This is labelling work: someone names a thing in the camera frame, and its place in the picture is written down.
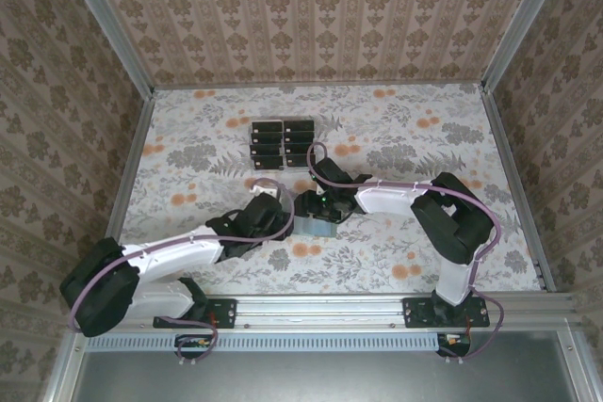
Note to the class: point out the black VIP card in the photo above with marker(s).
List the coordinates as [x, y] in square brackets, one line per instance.
[297, 148]
[268, 163]
[268, 138]
[294, 160]
[301, 125]
[268, 150]
[301, 136]
[268, 127]

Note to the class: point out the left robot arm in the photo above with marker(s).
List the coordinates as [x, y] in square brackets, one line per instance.
[165, 256]

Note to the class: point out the green leather card holder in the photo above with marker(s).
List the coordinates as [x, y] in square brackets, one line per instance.
[320, 230]

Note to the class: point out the aluminium frame post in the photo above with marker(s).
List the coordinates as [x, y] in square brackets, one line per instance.
[523, 20]
[111, 20]

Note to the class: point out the grey sheet metal panel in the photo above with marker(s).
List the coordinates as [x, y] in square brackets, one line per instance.
[330, 378]

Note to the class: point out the aluminium table side rail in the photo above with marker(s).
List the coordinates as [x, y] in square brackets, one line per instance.
[133, 162]
[518, 185]

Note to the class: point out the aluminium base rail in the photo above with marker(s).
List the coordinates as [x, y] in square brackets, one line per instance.
[320, 310]

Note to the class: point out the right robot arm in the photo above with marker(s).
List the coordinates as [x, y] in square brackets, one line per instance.
[391, 197]

